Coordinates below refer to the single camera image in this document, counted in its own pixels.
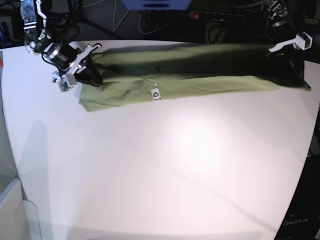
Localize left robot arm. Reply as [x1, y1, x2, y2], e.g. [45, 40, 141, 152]
[261, 0, 313, 82]

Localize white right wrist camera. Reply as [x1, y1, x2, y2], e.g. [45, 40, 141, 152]
[58, 74, 77, 92]

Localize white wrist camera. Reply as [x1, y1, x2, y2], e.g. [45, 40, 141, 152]
[296, 32, 313, 51]
[58, 74, 77, 92]

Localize black power strip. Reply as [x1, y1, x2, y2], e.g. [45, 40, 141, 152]
[188, 11, 244, 23]

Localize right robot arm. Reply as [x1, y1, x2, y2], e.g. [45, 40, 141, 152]
[20, 0, 103, 92]

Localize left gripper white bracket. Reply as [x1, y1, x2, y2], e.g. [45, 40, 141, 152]
[268, 34, 305, 80]

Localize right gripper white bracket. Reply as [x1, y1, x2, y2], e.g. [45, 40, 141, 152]
[51, 43, 103, 87]

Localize white bin at left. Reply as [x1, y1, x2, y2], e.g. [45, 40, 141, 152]
[0, 178, 42, 240]

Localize blue box overhead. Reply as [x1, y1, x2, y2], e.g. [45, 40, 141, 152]
[121, 0, 192, 11]

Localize green T-shirt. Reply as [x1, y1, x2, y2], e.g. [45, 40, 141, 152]
[79, 44, 311, 112]

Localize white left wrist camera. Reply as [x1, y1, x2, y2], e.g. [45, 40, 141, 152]
[296, 32, 313, 51]

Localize black OpenArm base box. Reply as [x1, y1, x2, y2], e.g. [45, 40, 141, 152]
[275, 155, 320, 240]

